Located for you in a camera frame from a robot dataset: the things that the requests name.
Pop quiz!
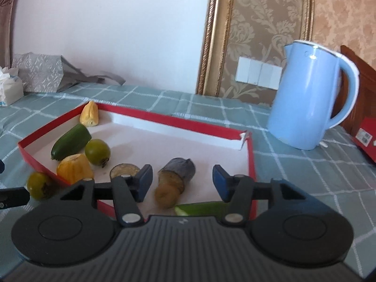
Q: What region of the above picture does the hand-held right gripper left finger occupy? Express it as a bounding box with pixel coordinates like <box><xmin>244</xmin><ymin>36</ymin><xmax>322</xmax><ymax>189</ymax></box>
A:
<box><xmin>60</xmin><ymin>164</ymin><xmax>154</xmax><ymax>228</ymax></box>

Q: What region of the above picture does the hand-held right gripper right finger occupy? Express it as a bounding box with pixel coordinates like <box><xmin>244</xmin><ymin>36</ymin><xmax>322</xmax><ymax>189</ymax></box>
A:
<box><xmin>212</xmin><ymin>164</ymin><xmax>306</xmax><ymax>229</ymax></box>

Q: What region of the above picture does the thin purple sugarcane slice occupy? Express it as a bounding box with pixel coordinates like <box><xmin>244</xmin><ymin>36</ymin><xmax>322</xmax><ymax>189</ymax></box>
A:
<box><xmin>110</xmin><ymin>164</ymin><xmax>141</xmax><ymax>183</ymax></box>

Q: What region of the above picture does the green tomato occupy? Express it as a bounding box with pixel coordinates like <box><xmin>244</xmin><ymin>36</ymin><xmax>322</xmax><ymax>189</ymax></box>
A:
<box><xmin>27</xmin><ymin>172</ymin><xmax>56</xmax><ymax>200</ymax></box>
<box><xmin>85</xmin><ymin>139</ymin><xmax>111</xmax><ymax>168</ymax></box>

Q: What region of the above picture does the cut-ended green cucumber piece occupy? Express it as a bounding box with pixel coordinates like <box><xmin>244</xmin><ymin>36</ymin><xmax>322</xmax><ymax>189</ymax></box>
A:
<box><xmin>175</xmin><ymin>201</ymin><xmax>232</xmax><ymax>216</ymax></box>

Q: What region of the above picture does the shallow red cardboard tray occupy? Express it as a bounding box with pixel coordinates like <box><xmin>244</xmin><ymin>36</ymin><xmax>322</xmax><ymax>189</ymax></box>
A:
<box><xmin>18</xmin><ymin>103</ymin><xmax>259</xmax><ymax>221</ymax></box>

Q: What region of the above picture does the large yellow jackfruit piece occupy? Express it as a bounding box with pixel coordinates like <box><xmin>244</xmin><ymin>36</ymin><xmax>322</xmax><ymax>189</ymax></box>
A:
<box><xmin>57</xmin><ymin>153</ymin><xmax>94</xmax><ymax>185</ymax></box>

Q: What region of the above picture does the round-ended green cucumber piece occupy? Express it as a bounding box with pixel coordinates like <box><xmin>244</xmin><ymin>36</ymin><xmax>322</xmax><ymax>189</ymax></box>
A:
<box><xmin>51</xmin><ymin>123</ymin><xmax>92</xmax><ymax>161</ymax></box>

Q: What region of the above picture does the small yellow jackfruit piece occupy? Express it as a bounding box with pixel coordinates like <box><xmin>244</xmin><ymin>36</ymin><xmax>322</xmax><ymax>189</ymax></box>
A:
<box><xmin>79</xmin><ymin>101</ymin><xmax>99</xmax><ymax>127</ymax></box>

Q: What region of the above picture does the green checked cloth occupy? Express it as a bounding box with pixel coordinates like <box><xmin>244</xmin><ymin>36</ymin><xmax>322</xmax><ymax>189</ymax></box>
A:
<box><xmin>0</xmin><ymin>84</ymin><xmax>376</xmax><ymax>271</ymax></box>

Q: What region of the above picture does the white tissue box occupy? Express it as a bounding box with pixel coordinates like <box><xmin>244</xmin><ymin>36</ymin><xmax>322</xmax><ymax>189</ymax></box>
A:
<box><xmin>0</xmin><ymin>66</ymin><xmax>24</xmax><ymax>107</ymax></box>

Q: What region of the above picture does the grey patterned gift bag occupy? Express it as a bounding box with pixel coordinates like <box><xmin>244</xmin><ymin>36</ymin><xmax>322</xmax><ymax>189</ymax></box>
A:
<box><xmin>11</xmin><ymin>52</ymin><xmax>125</xmax><ymax>93</ymax></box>

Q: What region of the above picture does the light blue electric kettle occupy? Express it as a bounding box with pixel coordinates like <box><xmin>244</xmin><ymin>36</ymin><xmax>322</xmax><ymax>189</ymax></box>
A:
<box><xmin>267</xmin><ymin>39</ymin><xmax>360</xmax><ymax>150</ymax></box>

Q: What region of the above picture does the red cardboard box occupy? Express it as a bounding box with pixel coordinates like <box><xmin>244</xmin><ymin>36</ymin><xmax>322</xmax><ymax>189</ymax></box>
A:
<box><xmin>352</xmin><ymin>117</ymin><xmax>376</xmax><ymax>163</ymax></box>

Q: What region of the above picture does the beige patterned curtain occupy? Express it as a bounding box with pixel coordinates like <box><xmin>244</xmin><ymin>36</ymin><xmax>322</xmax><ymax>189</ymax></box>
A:
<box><xmin>0</xmin><ymin>0</ymin><xmax>21</xmax><ymax>68</ymax></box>

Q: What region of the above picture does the gold framed wallpaper panel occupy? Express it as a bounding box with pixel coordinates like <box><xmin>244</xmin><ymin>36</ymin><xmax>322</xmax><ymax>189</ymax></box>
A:
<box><xmin>196</xmin><ymin>0</ymin><xmax>315</xmax><ymax>106</ymax></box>

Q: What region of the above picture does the brown wooden headboard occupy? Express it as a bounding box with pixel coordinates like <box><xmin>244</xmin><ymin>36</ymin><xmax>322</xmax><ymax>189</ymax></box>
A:
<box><xmin>332</xmin><ymin>45</ymin><xmax>376</xmax><ymax>136</ymax></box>

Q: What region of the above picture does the white wall switch panel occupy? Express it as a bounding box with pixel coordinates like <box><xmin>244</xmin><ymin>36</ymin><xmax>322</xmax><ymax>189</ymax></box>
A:
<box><xmin>235</xmin><ymin>56</ymin><xmax>283</xmax><ymax>90</ymax></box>

